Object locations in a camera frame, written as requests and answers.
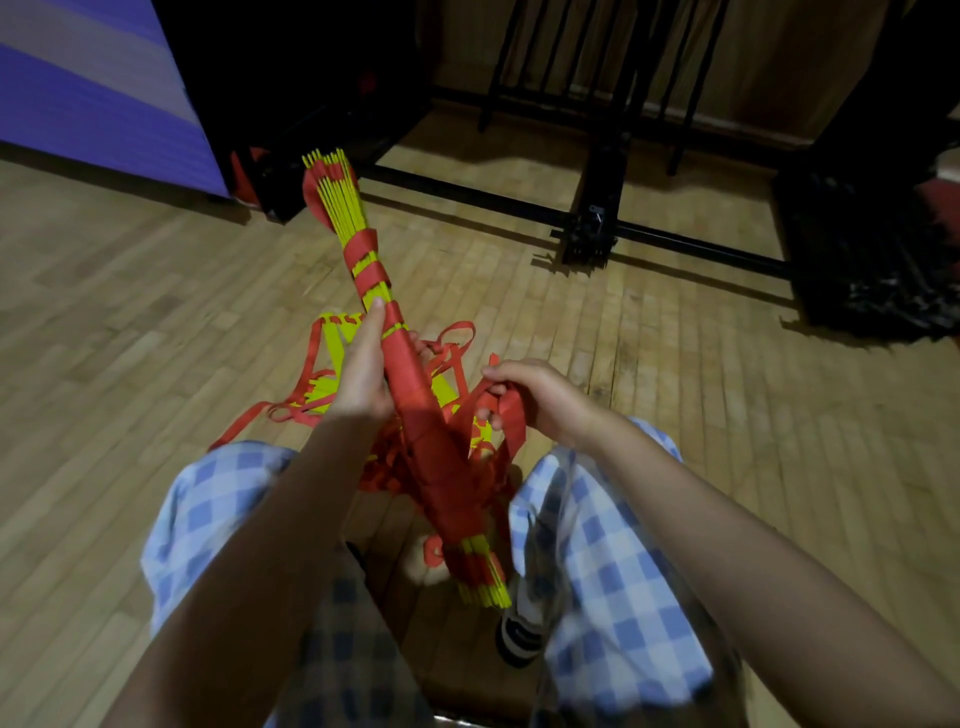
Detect person's left hand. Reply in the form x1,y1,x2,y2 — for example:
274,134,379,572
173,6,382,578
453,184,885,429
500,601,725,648
327,297,441,423

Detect blue checked trousers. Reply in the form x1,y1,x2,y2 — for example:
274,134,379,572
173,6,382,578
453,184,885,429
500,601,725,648
141,417,745,728

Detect black metal rack frame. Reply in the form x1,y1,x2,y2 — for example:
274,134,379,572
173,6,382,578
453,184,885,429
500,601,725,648
358,0,796,281

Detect black padded equipment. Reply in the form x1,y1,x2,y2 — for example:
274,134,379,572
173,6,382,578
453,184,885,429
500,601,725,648
150,0,434,225

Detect person's right hand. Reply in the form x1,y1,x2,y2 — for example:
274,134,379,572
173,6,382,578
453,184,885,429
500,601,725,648
474,359,603,449

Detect yellow and red agility ladder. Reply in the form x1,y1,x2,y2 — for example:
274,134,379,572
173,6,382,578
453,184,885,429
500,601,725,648
209,147,531,611

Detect black netting pile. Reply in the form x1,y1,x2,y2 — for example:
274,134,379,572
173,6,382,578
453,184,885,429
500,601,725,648
771,0,960,344

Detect blue and grey gym mat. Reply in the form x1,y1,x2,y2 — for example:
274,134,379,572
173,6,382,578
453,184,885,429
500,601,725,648
0,0,231,201

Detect red bag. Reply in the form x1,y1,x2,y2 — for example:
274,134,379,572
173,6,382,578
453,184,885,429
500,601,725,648
228,145,273,210

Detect person's right forearm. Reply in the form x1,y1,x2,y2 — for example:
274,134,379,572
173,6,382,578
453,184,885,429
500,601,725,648
579,408,960,728

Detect person's left forearm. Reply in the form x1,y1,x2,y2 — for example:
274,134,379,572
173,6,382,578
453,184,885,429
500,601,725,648
101,408,399,728

